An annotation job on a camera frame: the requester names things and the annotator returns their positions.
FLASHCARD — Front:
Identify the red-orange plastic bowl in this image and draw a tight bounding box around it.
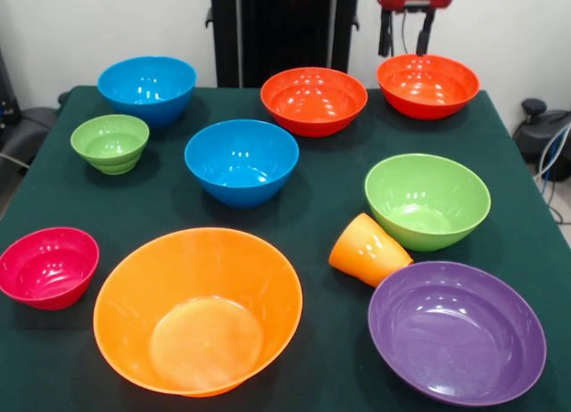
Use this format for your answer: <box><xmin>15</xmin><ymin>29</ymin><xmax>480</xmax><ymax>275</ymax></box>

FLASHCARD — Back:
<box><xmin>377</xmin><ymin>54</ymin><xmax>481</xmax><ymax>121</ymax></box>
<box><xmin>260</xmin><ymin>66</ymin><xmax>369</xmax><ymax>139</ymax></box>

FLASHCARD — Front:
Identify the dark green tablecloth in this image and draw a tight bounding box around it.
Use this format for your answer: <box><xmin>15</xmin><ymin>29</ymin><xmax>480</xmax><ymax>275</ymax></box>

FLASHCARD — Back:
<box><xmin>0</xmin><ymin>85</ymin><xmax>571</xmax><ymax>412</ymax></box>

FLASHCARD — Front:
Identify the black wheeled base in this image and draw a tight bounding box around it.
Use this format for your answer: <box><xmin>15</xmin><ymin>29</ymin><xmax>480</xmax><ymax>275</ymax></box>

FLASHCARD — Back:
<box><xmin>0</xmin><ymin>45</ymin><xmax>59</xmax><ymax>168</ymax></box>
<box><xmin>512</xmin><ymin>98</ymin><xmax>571</xmax><ymax>182</ymax></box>

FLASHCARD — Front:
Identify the large green plastic bowl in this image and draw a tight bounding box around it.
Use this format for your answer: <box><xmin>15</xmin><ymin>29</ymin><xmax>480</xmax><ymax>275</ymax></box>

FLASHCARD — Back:
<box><xmin>364</xmin><ymin>152</ymin><xmax>492</xmax><ymax>252</ymax></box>

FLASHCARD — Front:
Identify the orange plastic cup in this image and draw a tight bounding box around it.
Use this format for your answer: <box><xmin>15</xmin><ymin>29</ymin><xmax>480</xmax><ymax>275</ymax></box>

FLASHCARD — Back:
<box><xmin>328</xmin><ymin>212</ymin><xmax>415</xmax><ymax>289</ymax></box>

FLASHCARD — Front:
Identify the blue plastic bowl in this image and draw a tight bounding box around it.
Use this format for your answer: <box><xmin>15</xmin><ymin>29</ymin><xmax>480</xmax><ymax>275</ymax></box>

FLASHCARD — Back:
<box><xmin>184</xmin><ymin>119</ymin><xmax>300</xmax><ymax>210</ymax></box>
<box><xmin>97</xmin><ymin>55</ymin><xmax>198</xmax><ymax>128</ymax></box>

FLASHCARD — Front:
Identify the purple plastic bowl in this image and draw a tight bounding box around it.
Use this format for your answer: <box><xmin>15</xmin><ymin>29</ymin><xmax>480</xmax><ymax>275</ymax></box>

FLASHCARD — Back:
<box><xmin>367</xmin><ymin>260</ymin><xmax>548</xmax><ymax>408</ymax></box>

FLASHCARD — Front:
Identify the small green plastic bowl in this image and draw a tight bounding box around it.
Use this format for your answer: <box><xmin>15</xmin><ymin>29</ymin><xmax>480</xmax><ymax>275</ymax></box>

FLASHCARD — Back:
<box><xmin>70</xmin><ymin>113</ymin><xmax>151</xmax><ymax>176</ymax></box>

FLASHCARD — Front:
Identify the large orange plastic bowl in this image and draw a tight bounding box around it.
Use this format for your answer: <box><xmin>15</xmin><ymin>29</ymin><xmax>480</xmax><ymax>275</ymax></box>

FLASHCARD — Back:
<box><xmin>92</xmin><ymin>227</ymin><xmax>304</xmax><ymax>399</ymax></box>

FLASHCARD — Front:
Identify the pink plastic bowl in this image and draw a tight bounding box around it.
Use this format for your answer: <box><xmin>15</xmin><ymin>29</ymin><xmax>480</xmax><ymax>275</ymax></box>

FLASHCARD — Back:
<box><xmin>0</xmin><ymin>227</ymin><xmax>101</xmax><ymax>311</ymax></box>

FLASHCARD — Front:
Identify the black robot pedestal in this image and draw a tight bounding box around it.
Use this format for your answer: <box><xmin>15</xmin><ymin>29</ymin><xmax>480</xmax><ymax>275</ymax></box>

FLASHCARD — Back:
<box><xmin>204</xmin><ymin>0</ymin><xmax>360</xmax><ymax>90</ymax></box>

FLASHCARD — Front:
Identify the blue and white cable bundle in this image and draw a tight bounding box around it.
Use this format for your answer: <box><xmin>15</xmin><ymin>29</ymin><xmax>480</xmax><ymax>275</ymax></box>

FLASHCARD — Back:
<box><xmin>533</xmin><ymin>121</ymin><xmax>571</xmax><ymax>226</ymax></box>

